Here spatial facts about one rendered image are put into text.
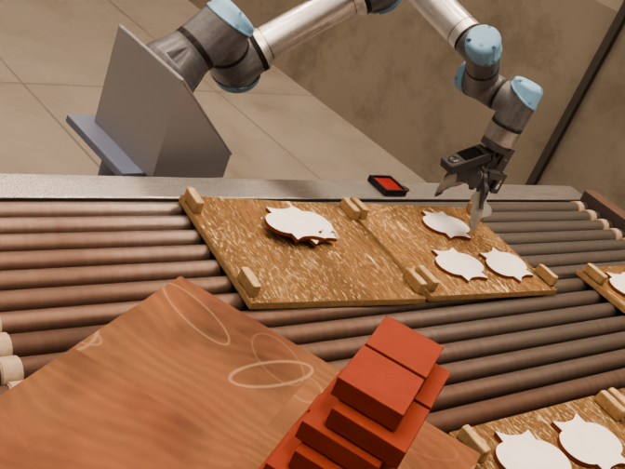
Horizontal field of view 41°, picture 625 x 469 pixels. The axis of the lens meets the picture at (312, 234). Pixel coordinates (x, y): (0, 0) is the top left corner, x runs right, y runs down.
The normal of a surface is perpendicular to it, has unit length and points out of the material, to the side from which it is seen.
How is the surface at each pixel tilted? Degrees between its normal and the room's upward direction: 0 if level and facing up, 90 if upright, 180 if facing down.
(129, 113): 90
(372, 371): 0
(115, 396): 0
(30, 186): 0
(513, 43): 90
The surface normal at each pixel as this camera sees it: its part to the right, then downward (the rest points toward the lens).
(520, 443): 0.34, -0.83
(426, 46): -0.71, 0.08
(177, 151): 0.61, 0.56
